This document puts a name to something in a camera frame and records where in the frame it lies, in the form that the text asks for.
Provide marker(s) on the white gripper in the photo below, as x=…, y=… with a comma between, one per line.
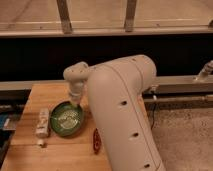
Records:
x=76, y=90

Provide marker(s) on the green ceramic bowl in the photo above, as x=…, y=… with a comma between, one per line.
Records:
x=66, y=119

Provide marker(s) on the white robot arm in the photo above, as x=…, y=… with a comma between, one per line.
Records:
x=113, y=88

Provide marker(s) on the white tube with cap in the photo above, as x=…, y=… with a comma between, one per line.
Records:
x=42, y=127

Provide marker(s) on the red oblong object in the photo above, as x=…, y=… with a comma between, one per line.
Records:
x=96, y=141

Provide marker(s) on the wooden cutting board table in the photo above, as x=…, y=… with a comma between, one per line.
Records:
x=59, y=154

